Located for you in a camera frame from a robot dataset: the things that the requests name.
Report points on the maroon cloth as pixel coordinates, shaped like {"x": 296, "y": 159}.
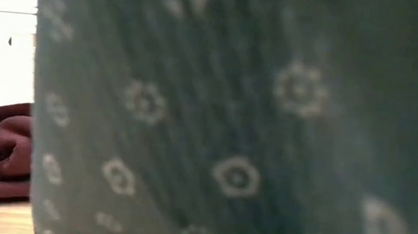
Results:
{"x": 5, "y": 146}

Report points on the teal flower print cloth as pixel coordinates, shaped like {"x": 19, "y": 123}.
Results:
{"x": 231, "y": 115}

